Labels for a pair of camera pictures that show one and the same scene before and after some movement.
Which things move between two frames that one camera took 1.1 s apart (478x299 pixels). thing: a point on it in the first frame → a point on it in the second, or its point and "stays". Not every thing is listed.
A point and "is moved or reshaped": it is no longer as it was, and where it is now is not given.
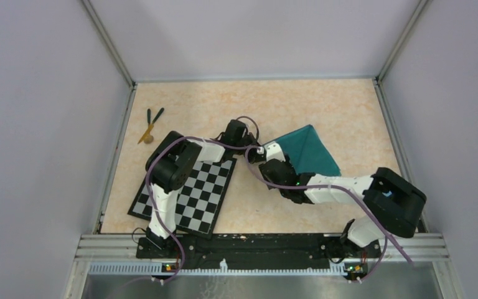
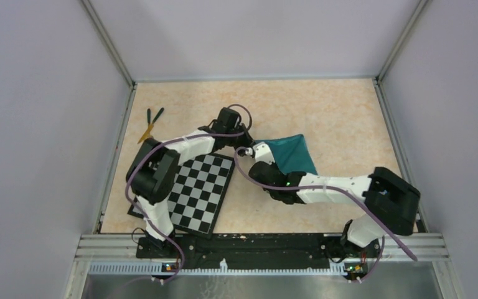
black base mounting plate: [256, 246] stays
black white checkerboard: [199, 202] stays
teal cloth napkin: [309, 155] is moved or reshaped
